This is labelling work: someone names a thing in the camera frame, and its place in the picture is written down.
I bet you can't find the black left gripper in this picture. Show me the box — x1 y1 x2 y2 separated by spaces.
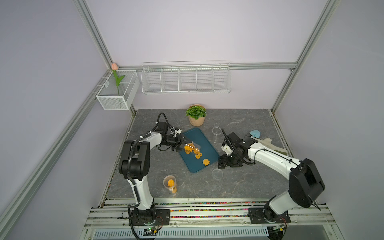
161 133 192 152

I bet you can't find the clear cookie jar back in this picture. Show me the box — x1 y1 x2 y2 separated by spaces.
188 143 200 154

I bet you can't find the clear cookie jar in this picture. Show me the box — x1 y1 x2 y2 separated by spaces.
188 143 200 154
212 126 222 144
163 175 178 194

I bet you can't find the clear jar lid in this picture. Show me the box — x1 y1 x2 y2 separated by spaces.
215 143 222 151
212 169 224 181

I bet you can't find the clear cookie jar front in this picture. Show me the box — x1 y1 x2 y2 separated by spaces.
163 175 178 194

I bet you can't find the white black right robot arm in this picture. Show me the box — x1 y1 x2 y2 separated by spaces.
218 133 326 223

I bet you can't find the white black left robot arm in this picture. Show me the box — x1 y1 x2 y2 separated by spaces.
118 113 187 224

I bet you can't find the orange heart shaped cookie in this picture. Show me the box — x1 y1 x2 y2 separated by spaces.
184 145 194 154

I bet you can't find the teal plastic tray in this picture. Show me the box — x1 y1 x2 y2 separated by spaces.
180 128 219 173

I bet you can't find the orange flower shaped cookie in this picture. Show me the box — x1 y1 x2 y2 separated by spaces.
203 159 210 166

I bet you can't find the green plant in pot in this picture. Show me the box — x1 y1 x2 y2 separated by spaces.
186 105 207 127

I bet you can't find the light blue garden trowel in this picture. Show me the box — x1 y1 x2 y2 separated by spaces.
249 130 261 139

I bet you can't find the beige gardening glove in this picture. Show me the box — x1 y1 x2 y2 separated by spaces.
258 138 288 156

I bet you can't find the pink artificial tulip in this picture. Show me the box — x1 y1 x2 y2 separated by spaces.
111 63 125 96

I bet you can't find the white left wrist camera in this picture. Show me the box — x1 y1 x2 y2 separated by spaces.
170 128 182 137

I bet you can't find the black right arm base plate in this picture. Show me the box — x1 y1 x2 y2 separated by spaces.
247 208 291 224

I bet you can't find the white wire wall shelf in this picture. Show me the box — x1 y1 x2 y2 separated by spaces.
141 61 232 95

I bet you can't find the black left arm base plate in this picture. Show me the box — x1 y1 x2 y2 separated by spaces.
131 209 171 226

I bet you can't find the white mesh wall basket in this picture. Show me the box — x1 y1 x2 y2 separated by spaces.
96 70 140 111

